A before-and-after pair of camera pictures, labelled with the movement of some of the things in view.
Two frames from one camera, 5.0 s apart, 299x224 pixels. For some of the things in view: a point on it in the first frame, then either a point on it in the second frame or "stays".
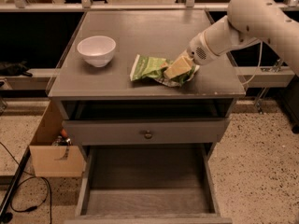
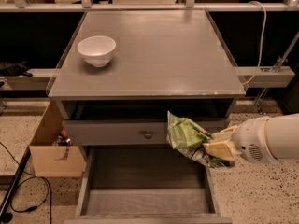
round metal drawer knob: [148, 135] stays
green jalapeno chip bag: [154, 68] -> [189, 137]
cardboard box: [44, 152] stays
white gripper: [196, 50] -> [249, 139]
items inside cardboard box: [63, 139] stays
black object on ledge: [9, 69] stays
